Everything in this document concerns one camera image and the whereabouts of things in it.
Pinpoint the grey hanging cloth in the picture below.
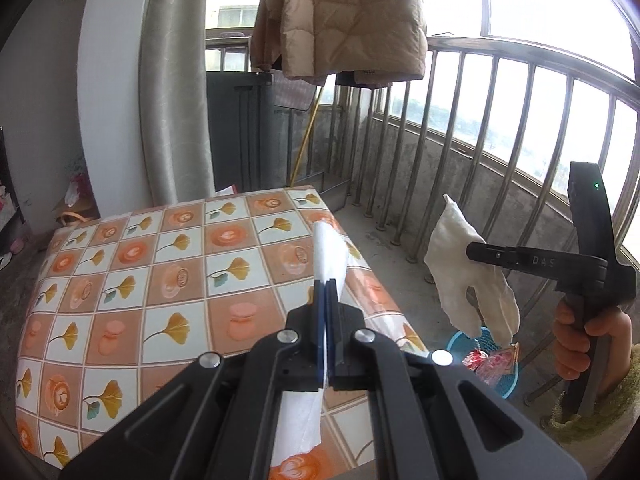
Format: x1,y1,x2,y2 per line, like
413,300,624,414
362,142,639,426
272,72,321,111

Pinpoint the floral checkered tablecloth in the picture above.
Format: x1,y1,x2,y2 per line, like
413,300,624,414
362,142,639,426
15,185,428,480

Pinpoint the person's right forearm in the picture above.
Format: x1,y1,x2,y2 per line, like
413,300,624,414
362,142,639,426
546,342,640,445

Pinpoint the grey curtain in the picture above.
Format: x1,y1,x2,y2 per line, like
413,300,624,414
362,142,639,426
137,0,218,208

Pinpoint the white wet wipe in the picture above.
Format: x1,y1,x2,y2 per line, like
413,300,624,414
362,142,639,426
423,193,522,347

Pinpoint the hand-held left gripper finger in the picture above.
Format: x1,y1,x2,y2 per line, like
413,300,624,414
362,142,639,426
59,282,328,480
326,282,586,480

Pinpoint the beige down jacket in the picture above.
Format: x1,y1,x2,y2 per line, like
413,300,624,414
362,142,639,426
249,0,430,86

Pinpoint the person's right hand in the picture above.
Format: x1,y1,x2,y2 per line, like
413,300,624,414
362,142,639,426
552,300,635,398

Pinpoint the dark hanging garment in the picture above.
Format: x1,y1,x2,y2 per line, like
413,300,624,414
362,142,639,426
334,71,392,90

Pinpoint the white paper tissue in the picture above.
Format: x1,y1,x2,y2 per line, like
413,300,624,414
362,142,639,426
271,220,351,461

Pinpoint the red and white snack bag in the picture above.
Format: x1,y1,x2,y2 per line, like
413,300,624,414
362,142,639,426
475,342,521,386

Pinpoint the tan handbag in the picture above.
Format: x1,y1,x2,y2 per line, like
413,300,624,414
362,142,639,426
52,200,101,228

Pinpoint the metal balcony railing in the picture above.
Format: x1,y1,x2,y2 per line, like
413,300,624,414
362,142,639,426
205,30,640,406

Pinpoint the blue plastic wastebasket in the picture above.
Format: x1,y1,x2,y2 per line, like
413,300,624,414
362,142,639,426
446,326,522,402

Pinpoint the yellow handled broom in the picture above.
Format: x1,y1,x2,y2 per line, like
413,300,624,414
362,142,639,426
289,85,326,186

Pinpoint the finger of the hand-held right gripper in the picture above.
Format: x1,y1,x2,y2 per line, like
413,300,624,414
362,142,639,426
466,241,608,275

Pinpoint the red plastic wrapper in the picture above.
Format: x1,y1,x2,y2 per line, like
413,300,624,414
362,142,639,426
461,350,490,373

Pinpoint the dark grey panel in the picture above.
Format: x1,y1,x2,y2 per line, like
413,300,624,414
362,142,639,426
206,71,276,193

